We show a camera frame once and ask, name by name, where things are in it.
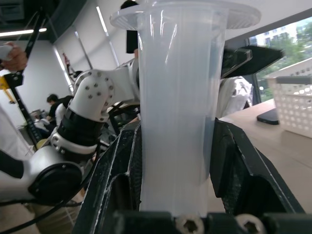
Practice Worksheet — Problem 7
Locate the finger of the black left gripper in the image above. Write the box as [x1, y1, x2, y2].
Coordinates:
[234, 45, 285, 77]

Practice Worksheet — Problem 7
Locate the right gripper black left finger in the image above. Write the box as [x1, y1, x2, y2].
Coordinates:
[73, 123, 143, 234]

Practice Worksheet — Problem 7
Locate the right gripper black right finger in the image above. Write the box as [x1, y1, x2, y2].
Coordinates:
[210, 118, 305, 215]

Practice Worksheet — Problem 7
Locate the translucent plastic syringe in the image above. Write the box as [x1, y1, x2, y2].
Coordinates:
[109, 0, 262, 218]

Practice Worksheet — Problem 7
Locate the person's bare hand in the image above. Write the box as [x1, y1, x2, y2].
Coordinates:
[0, 41, 28, 72]

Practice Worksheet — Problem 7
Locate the black smartphone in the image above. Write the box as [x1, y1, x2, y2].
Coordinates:
[256, 108, 280, 126]

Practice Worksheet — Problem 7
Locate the white perforated plastic basket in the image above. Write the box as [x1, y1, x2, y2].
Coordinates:
[267, 75, 312, 140]

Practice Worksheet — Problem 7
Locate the seated person in black shirt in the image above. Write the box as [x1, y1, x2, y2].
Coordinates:
[36, 94, 74, 134]

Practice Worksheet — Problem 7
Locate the black metal stand pole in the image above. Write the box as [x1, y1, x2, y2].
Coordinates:
[4, 8, 47, 150]

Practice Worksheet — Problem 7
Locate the person in white clothing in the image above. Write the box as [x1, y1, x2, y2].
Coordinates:
[0, 102, 35, 160]

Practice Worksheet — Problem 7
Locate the long ceiling light strip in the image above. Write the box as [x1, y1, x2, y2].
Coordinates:
[96, 6, 109, 37]
[0, 27, 47, 38]

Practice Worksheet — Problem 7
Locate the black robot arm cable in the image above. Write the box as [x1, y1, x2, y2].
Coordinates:
[0, 143, 110, 234]

